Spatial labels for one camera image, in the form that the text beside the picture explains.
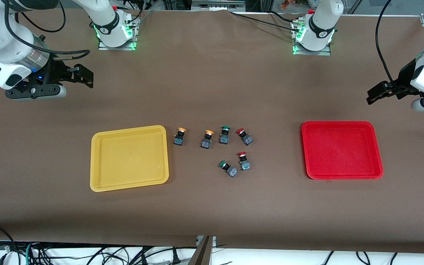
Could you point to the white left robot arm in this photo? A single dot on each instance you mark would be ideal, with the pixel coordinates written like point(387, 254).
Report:
point(322, 22)

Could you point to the red push button switch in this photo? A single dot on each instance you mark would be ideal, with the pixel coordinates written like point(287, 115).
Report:
point(247, 139)
point(244, 165)

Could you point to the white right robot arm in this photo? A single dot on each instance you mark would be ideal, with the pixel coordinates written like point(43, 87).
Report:
point(9, 40)

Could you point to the aluminium table frame beam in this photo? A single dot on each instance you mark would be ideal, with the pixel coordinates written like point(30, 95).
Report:
point(202, 254)

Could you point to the orange background object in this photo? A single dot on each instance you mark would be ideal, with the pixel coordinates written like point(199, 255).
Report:
point(287, 3)

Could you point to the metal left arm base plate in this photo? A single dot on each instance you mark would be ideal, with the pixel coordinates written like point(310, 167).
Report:
point(322, 53)

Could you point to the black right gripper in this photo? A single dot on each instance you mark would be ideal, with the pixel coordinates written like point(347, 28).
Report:
point(56, 70)

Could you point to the aluminium background rail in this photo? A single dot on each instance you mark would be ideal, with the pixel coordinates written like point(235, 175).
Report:
point(215, 4)

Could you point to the black power plug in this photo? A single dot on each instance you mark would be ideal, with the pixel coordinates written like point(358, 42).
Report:
point(176, 258)

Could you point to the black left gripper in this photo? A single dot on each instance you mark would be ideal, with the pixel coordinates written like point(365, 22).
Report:
point(403, 81)

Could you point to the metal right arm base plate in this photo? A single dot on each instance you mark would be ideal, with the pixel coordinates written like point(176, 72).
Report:
point(123, 47)

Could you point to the green push button switch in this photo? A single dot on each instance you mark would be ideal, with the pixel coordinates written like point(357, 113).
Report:
point(224, 138)
point(232, 171)

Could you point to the brown table mat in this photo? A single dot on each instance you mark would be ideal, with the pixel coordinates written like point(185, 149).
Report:
point(212, 92)

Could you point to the red plastic tray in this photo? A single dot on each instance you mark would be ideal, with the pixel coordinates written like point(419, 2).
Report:
point(341, 151)

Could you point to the yellow push button switch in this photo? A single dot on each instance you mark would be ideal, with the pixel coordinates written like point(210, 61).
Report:
point(179, 140)
point(206, 143)

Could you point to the yellow plastic tray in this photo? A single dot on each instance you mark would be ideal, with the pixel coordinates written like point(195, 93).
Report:
point(131, 158)

